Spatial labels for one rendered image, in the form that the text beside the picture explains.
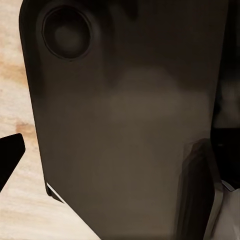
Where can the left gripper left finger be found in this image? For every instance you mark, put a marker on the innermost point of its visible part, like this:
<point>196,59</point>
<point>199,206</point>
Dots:
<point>12,149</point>

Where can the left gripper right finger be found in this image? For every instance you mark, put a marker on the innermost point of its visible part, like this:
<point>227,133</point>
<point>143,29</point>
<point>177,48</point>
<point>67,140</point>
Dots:
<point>232,148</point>

